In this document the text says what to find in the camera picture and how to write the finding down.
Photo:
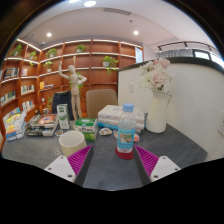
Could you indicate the clear blue-capped water bottle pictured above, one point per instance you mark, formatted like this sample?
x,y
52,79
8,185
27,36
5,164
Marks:
x,y
126,133

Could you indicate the black curtain rail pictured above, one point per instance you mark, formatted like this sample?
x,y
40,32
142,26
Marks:
x,y
186,42

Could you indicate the stack of dark books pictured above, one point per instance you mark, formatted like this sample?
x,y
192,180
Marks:
x,y
43,123

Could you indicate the white ceramic vase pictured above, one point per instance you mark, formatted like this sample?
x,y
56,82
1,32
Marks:
x,y
157,113

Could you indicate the cream ribbed mug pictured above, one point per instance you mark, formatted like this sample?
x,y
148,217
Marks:
x,y
71,145

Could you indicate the green and white tissue box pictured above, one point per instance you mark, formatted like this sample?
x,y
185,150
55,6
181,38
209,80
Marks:
x,y
86,128

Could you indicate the tan upholstered chair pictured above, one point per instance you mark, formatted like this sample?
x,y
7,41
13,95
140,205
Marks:
x,y
101,98

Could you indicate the small round snack packet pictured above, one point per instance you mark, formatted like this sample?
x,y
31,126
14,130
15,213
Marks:
x,y
115,134
105,131
137,137
58,133

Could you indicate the grey window curtain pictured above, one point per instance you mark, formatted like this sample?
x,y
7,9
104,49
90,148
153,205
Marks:
x,y
176,54

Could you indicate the wooden shelf unit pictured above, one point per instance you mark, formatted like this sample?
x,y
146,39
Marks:
x,y
60,66

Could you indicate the wooden artist mannequin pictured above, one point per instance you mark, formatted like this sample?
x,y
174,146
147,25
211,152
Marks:
x,y
75,86

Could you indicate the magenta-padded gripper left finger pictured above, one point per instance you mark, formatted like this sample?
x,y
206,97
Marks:
x,y
61,166

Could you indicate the round-bulb ceiling chandelier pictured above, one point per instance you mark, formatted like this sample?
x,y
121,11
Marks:
x,y
90,3

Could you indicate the window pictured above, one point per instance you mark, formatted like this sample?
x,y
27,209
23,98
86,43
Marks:
x,y
213,59

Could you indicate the ceiling air vent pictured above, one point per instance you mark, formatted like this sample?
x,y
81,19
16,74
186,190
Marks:
x,y
116,11

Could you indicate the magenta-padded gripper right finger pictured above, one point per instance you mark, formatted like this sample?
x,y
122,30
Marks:
x,y
163,166

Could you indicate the stack of white tissue packs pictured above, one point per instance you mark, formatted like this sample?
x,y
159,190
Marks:
x,y
108,115

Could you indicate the recessed ceiling spotlights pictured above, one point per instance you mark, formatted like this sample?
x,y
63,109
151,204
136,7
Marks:
x,y
49,34

